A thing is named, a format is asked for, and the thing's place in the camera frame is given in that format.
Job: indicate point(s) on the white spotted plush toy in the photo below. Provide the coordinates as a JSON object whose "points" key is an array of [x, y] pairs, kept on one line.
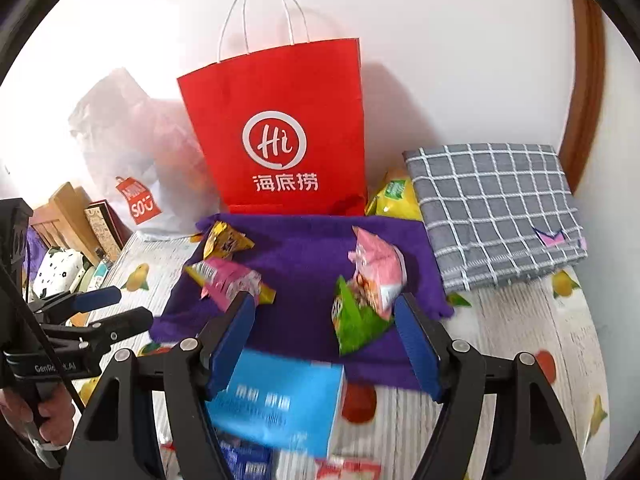
{"points": [[57, 270]]}

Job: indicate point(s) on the yellow snack bag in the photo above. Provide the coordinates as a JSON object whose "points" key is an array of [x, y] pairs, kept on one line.
{"points": [[395, 200]]}

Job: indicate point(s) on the purple towel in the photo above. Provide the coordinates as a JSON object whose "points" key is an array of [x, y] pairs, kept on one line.
{"points": [[300, 270]]}

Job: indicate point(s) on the large pink snack bag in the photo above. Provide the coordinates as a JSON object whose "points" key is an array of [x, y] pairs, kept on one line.
{"points": [[377, 270]]}

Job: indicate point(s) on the patterned book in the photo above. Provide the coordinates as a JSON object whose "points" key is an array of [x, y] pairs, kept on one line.
{"points": [[107, 230]]}

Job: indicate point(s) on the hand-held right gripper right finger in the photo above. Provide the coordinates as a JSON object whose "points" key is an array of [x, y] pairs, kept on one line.
{"points": [[417, 340]]}

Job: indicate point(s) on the yellow triangular snack packet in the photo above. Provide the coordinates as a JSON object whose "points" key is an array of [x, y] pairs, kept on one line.
{"points": [[225, 240]]}

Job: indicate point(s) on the white plastic bag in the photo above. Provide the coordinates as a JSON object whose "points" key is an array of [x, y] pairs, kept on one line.
{"points": [[130, 145]]}

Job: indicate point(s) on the wooden door frame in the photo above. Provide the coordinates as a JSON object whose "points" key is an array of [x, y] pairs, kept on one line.
{"points": [[582, 85]]}

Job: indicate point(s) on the person's left hand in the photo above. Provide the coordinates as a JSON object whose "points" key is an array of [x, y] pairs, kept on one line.
{"points": [[60, 420]]}

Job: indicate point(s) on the red paper bag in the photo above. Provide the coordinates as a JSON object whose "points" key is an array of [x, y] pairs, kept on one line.
{"points": [[280, 90]]}

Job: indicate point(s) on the small pink snack packet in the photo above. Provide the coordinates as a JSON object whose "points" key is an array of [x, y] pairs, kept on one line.
{"points": [[227, 280]]}

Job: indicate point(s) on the green snack packet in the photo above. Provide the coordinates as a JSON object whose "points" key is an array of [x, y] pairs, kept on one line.
{"points": [[357, 325]]}

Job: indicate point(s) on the white teal tube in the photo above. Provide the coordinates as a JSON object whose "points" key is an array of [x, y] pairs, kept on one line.
{"points": [[100, 272]]}

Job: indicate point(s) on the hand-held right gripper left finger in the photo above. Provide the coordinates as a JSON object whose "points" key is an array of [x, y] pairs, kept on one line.
{"points": [[232, 340]]}

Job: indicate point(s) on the blue tissue pack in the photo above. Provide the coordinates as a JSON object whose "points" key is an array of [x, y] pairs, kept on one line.
{"points": [[285, 405]]}

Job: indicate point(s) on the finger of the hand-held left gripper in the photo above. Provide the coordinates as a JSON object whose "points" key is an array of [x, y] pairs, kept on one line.
{"points": [[125, 327], [97, 299]]}

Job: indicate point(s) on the grey checked folded cloth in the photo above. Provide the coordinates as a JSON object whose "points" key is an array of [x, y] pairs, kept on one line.
{"points": [[490, 210]]}

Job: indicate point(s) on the wooden chair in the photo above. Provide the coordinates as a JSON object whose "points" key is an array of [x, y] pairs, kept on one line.
{"points": [[60, 215]]}

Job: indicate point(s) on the fruit print tablecloth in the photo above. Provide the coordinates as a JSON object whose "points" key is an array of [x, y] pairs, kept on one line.
{"points": [[500, 360]]}

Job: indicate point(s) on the purple fabric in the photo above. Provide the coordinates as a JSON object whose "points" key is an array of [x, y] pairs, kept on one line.
{"points": [[31, 255]]}

